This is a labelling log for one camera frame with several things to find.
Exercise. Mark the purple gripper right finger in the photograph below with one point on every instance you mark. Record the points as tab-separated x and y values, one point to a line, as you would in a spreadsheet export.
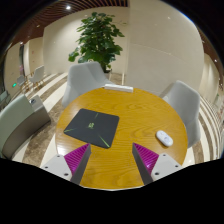
153	166

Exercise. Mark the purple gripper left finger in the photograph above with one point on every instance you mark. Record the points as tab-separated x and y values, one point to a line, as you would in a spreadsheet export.
70	167

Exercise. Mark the white computer mouse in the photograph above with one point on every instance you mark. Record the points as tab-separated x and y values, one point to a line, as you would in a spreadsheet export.
164	138

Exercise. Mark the black mouse pad green lines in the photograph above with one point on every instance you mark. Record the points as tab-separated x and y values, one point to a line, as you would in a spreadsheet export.
93	127

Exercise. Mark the grey-green sofa armchair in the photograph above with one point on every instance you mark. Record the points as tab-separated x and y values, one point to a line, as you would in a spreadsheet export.
20	119

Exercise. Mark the grey chair right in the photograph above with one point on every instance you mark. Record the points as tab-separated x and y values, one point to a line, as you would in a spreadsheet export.
186	102

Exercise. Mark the grey chair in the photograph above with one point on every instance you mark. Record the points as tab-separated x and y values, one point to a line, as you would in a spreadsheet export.
186	102
82	78

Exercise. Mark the white rectangular box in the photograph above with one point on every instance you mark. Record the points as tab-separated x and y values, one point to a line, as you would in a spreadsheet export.
119	87

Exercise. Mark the grey chair far left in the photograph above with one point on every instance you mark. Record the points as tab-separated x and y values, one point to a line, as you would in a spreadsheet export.
82	78

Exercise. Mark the white chair background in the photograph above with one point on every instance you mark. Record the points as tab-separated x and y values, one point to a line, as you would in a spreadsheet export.
37	77
22	83

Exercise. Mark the white chair far background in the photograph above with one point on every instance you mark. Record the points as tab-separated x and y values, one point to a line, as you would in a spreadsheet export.
22	83

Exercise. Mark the large green potted plant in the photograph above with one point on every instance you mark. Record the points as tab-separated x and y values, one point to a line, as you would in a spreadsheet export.
97	41

